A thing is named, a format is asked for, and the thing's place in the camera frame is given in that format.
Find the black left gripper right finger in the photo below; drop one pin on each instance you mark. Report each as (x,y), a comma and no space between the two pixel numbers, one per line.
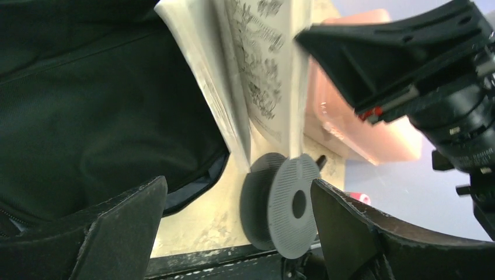
(361,242)

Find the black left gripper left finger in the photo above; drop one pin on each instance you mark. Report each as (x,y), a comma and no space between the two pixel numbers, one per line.
(111,240)

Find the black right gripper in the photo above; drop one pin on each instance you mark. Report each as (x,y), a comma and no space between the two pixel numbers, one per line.
(436,69)

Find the red treehouse paperback book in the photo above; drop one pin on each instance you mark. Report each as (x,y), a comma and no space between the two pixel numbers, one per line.
(248,66)

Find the black student backpack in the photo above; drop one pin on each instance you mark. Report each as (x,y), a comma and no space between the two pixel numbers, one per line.
(97,98)

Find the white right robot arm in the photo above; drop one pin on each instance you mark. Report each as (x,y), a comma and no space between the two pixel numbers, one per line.
(479,193)

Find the translucent pink plastic box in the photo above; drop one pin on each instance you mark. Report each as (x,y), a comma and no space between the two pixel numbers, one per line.
(331,122)

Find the grey filament spool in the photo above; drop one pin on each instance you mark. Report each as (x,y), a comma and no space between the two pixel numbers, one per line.
(275,204)

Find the black green marker pen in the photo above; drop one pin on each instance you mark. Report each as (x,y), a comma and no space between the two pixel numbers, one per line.
(321,162)

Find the black metal base rail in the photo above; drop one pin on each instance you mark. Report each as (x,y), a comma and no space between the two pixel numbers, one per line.
(239,262)

